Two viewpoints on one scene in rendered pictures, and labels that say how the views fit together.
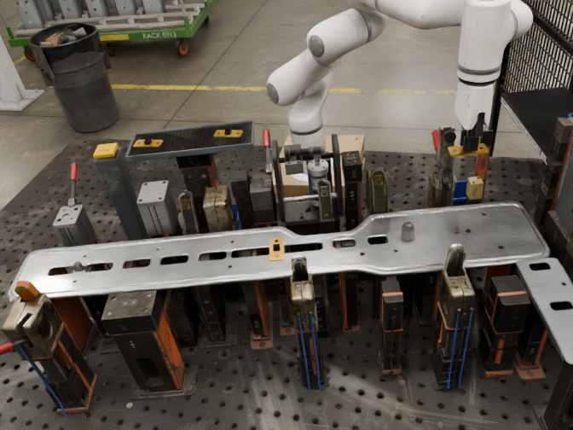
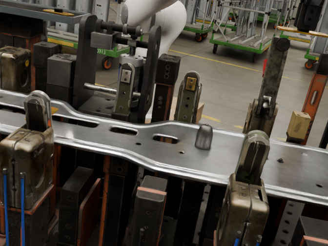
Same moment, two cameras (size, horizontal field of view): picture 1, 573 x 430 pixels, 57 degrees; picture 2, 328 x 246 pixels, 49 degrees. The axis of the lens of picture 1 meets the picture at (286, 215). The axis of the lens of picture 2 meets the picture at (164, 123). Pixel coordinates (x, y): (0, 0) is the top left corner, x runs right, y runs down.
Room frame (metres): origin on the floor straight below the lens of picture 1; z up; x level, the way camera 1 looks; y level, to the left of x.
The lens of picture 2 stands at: (0.33, -0.24, 1.31)
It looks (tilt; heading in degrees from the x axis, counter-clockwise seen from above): 23 degrees down; 2
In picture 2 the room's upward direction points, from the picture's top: 9 degrees clockwise
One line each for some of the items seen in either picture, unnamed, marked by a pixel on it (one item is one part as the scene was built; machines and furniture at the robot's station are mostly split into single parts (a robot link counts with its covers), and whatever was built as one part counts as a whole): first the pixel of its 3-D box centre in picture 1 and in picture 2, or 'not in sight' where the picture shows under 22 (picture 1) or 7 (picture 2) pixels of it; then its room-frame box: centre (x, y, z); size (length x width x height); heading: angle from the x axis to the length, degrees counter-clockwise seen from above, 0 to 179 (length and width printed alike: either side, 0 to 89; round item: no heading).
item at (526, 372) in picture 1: (535, 327); not in sight; (0.77, -0.57, 0.84); 0.11 x 0.06 x 0.29; 176
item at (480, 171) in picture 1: (475, 206); (294, 155); (1.13, -0.54, 0.95); 0.03 x 0.01 x 0.50; 86
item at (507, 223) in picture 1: (269, 253); (31, 115); (1.01, 0.06, 1.00); 1.38 x 0.22 x 0.02; 86
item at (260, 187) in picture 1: (269, 232); (63, 125); (1.21, 0.06, 0.89); 0.13 x 0.11 x 0.38; 176
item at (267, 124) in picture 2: (436, 226); (245, 171); (1.15, -0.44, 0.88); 0.07 x 0.06 x 0.35; 176
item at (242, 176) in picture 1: (249, 228); (45, 114); (1.23, 0.12, 0.90); 0.05 x 0.05 x 0.40; 86
